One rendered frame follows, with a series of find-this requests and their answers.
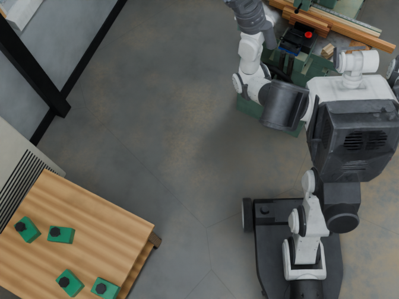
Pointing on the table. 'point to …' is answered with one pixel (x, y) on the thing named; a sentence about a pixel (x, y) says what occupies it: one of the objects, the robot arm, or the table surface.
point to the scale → (341, 15)
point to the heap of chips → (357, 45)
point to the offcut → (328, 51)
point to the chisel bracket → (303, 4)
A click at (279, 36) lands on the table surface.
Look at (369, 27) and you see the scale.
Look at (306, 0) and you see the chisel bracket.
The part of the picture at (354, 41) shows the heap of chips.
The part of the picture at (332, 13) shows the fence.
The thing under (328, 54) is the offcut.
